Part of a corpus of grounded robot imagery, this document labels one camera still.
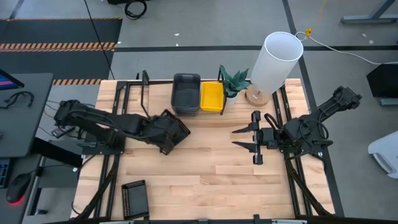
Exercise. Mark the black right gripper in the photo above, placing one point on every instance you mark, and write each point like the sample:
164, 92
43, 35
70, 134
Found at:
257, 140

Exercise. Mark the grey desk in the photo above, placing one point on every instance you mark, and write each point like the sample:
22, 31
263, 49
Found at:
28, 124

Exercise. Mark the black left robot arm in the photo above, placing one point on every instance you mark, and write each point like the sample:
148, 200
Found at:
93, 119

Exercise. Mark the computer monitor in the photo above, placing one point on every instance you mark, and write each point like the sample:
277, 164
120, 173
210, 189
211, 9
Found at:
7, 81

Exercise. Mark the black plastic basket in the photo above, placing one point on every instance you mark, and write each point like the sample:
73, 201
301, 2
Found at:
136, 200
185, 132

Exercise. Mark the white shade table lamp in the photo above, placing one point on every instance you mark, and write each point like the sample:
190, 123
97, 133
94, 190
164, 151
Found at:
273, 65

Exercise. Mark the computer keyboard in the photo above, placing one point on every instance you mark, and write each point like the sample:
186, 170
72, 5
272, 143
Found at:
3, 172

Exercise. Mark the black mat with hazard stripes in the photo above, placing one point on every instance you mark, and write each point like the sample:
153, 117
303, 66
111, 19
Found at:
62, 31

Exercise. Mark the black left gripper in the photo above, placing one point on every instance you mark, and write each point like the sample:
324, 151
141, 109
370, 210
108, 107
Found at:
164, 132

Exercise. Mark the white plastic object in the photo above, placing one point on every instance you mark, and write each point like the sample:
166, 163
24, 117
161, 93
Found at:
387, 152

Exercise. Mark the green potted plant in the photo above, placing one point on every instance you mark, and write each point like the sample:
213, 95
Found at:
234, 84

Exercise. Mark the black box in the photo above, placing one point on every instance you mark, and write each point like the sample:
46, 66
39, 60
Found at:
384, 81

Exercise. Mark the black computer mouse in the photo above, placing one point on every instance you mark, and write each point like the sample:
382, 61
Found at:
18, 186

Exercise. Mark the wooden shelf with black frame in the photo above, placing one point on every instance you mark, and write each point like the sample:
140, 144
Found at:
158, 96

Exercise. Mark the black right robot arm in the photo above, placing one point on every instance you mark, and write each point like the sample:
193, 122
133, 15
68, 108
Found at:
308, 130

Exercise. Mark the grey metal desk leg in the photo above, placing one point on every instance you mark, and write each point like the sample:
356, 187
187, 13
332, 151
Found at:
367, 19

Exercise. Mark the black aluminium table frame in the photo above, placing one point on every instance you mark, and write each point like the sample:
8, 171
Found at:
122, 84

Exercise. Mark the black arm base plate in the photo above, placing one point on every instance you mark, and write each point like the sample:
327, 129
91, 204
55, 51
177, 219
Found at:
325, 143
102, 151

